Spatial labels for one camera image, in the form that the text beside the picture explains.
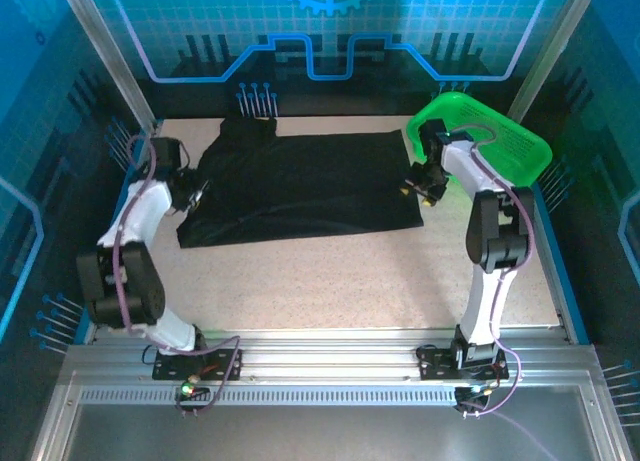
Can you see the green plastic basket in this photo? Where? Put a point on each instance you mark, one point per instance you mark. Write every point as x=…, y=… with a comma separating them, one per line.
x=505, y=131

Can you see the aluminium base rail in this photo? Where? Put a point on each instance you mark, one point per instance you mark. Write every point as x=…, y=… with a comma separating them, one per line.
x=325, y=356

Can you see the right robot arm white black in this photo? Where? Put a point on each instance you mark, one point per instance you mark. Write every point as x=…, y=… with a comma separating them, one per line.
x=480, y=301

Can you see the black t-shirt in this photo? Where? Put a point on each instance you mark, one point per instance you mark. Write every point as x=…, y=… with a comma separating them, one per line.
x=300, y=191

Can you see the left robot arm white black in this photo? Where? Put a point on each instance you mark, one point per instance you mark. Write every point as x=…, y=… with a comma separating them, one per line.
x=135, y=216

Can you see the grey metal panel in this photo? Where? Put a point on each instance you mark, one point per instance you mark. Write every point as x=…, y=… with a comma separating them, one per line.
x=325, y=436

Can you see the small lit circuit board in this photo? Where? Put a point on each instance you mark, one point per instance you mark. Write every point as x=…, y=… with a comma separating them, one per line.
x=189, y=388
x=472, y=392

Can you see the aluminium frame post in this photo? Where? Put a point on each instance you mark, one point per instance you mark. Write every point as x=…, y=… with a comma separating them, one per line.
x=109, y=56
x=550, y=56

